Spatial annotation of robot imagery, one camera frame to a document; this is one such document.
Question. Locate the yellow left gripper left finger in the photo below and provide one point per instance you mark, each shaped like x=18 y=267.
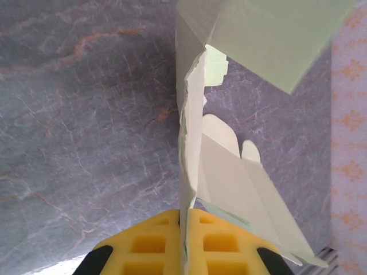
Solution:
x=143 y=246

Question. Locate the aluminium corner post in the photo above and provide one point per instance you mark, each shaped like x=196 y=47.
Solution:
x=329 y=257

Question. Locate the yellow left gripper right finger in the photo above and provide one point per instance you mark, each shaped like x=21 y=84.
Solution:
x=220 y=243

